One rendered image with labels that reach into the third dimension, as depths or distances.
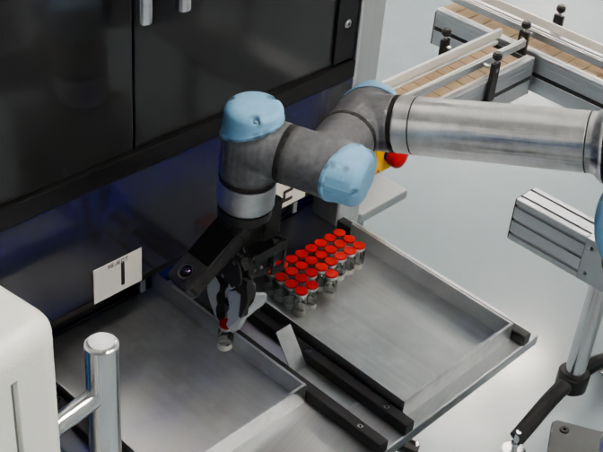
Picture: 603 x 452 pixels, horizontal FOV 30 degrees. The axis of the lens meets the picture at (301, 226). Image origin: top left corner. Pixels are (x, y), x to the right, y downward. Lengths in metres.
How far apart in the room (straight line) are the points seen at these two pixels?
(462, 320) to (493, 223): 1.81
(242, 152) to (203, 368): 0.43
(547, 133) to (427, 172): 2.44
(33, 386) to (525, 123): 0.79
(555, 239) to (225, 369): 1.23
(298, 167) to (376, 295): 0.53
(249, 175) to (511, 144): 0.32
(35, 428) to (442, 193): 3.00
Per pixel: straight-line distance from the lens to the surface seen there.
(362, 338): 1.75
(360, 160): 1.33
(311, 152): 1.34
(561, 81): 2.52
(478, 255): 3.46
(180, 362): 1.68
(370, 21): 1.78
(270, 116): 1.35
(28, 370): 0.75
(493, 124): 1.39
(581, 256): 2.69
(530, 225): 2.74
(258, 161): 1.36
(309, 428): 1.60
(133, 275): 1.64
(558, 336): 3.23
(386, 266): 1.89
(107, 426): 0.87
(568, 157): 1.37
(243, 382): 1.65
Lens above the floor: 2.03
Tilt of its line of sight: 36 degrees down
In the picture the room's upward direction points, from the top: 5 degrees clockwise
